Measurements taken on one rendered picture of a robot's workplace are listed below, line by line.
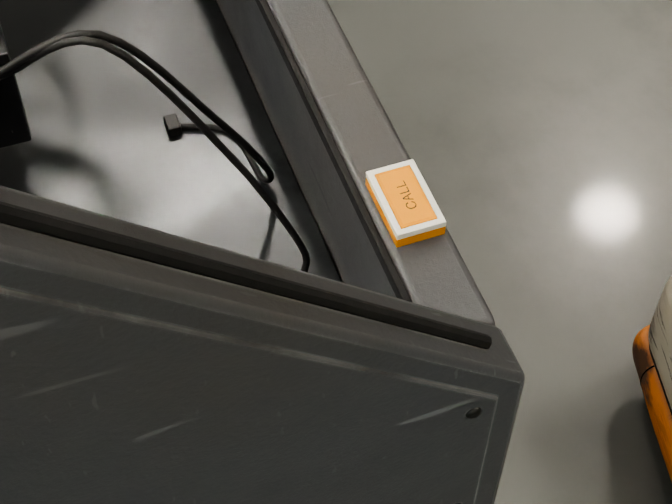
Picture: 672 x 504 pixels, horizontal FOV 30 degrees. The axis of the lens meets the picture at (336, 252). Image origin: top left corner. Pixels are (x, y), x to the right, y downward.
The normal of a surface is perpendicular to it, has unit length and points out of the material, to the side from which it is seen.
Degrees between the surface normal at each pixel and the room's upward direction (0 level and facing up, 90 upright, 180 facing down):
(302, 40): 0
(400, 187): 0
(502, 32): 0
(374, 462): 90
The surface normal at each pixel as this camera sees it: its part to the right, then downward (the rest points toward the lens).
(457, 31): 0.01, -0.60
